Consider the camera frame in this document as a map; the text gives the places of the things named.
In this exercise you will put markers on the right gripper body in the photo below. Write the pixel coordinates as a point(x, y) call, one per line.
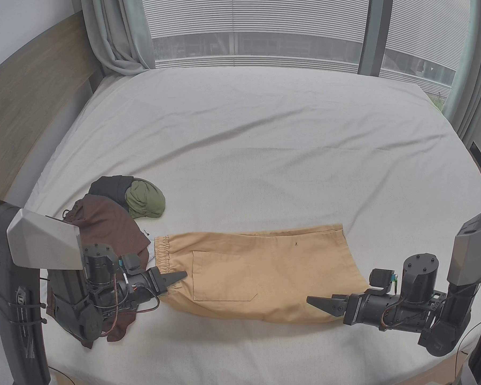
point(364, 310)

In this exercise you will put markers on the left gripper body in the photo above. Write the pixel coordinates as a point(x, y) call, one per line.
point(148, 282)

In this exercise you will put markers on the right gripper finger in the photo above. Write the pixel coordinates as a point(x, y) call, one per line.
point(330, 306)
point(340, 296)

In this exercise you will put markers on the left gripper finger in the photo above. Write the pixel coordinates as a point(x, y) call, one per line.
point(175, 276)

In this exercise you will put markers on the tan shorts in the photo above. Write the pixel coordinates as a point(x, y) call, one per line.
point(272, 271)

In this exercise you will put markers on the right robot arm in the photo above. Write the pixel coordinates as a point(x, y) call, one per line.
point(449, 295)

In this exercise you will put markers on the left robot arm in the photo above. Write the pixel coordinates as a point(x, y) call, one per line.
point(44, 247)

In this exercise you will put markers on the bed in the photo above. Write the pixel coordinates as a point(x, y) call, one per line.
point(264, 142)

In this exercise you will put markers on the brown garment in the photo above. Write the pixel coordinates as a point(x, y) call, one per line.
point(108, 223)

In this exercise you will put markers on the green garment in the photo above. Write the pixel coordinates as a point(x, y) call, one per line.
point(146, 199)

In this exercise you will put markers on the black garment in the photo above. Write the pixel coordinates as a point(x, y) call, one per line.
point(108, 189)

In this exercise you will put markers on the blue-green curtain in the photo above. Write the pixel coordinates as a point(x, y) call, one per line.
point(479, 74)
point(116, 22)

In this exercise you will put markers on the window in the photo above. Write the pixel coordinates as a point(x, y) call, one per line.
point(264, 14)

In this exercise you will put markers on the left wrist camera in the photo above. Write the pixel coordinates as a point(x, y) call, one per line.
point(130, 263)

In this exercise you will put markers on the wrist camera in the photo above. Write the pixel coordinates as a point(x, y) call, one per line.
point(130, 263)
point(381, 279)

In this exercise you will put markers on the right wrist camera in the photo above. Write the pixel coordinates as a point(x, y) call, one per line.
point(381, 279)

